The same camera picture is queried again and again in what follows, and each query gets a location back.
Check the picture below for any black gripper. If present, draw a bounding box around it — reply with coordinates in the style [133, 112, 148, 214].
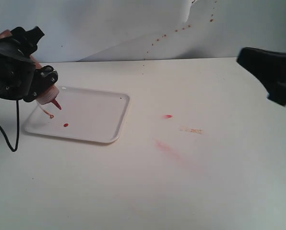
[0, 26, 59, 103]

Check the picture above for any red sauce squeeze bottle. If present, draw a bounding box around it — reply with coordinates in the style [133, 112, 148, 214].
[0, 26, 61, 109]

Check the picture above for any white backdrop sheet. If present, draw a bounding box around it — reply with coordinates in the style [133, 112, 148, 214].
[0, 0, 286, 62]

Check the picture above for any white rectangular plastic tray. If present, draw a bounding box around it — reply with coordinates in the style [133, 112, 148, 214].
[23, 86, 131, 144]

